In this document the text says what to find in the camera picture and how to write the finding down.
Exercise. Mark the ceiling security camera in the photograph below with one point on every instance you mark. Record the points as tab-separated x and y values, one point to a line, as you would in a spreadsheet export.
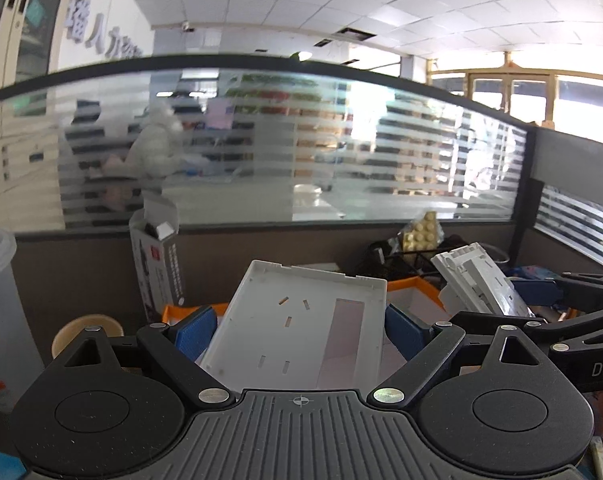
187	26

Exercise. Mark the yellow building block plate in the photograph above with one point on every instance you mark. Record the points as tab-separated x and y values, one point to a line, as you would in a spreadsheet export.
421	232

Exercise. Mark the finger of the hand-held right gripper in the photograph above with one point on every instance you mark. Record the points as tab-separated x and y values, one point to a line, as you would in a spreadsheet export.
501	320
534	292

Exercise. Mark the brown paper cup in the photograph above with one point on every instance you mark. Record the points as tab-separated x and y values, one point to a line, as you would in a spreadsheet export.
81	324

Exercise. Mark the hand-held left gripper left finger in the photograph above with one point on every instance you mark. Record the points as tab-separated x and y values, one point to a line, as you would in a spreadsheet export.
196	332

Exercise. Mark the beige glass door cabinet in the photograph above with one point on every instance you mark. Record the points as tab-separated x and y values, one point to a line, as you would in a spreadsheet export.
31	20

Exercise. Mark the striped glass desk partition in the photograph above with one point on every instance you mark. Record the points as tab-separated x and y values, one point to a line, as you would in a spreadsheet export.
331	160

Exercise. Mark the black mesh desk organizer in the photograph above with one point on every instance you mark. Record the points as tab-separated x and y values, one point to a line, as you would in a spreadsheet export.
381	260

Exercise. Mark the white grey pen carton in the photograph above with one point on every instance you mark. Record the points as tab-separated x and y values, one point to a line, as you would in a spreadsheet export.
156	270

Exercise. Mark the black office chair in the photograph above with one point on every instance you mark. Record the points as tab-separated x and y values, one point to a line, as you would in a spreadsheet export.
84	140

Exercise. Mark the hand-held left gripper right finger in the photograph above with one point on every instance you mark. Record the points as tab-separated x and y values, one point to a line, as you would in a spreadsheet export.
404	332

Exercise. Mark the white plastic panel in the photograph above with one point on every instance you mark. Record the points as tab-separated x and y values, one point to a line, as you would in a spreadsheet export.
291	310

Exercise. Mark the translucent plastic cup green logo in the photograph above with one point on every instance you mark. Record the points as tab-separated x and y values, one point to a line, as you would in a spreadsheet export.
6	310

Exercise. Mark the orange cardboard box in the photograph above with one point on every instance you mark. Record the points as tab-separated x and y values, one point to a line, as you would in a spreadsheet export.
416	287

